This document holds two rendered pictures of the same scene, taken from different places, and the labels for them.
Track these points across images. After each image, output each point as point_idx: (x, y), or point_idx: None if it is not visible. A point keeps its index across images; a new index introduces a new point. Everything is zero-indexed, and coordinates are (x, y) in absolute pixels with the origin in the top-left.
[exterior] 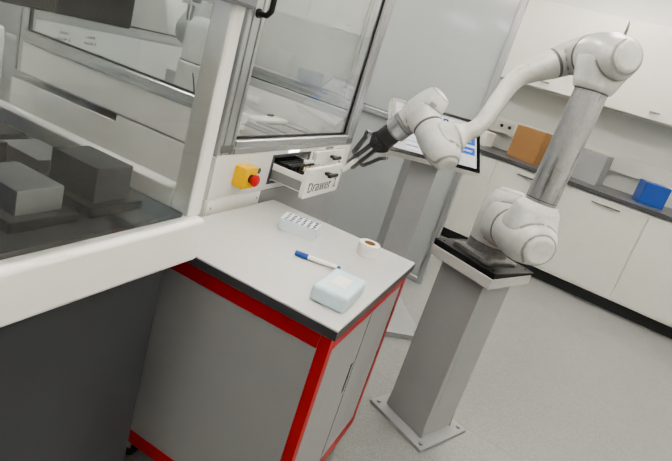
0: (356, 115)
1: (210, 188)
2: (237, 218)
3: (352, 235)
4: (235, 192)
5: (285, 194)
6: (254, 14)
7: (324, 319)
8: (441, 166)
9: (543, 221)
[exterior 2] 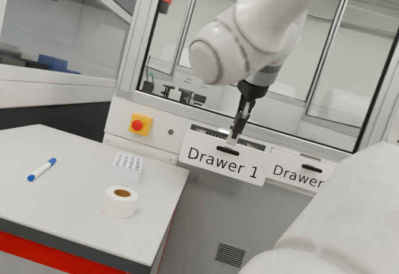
0: (375, 134)
1: (107, 122)
2: (110, 150)
3: (172, 205)
4: (138, 139)
5: (221, 179)
6: None
7: None
8: (193, 68)
9: (371, 250)
